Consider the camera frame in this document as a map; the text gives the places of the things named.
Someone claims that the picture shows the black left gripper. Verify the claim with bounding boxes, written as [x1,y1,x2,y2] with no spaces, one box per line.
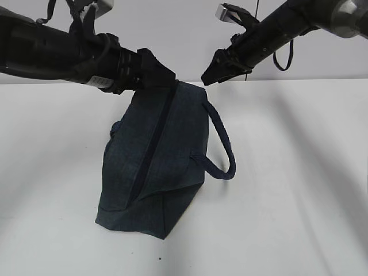
[68,33,176,94]

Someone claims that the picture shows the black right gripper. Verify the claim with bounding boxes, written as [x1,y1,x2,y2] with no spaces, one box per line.
[201,31,265,85]

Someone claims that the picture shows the dark blue fabric lunch bag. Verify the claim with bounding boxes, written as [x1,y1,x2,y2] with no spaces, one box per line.
[95,81,236,239]

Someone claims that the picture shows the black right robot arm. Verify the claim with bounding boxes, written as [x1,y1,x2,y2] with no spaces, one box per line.
[201,1,367,86]

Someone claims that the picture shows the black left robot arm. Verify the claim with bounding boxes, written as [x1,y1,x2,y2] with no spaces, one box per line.
[1,1,176,94]

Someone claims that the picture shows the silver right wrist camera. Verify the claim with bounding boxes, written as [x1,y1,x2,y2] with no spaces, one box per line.
[215,3,254,28]

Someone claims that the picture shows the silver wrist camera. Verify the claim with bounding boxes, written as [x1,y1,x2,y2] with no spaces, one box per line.
[215,3,254,28]
[80,0,114,19]

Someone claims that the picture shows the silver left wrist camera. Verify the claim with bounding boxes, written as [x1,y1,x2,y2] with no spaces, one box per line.
[80,0,114,19]

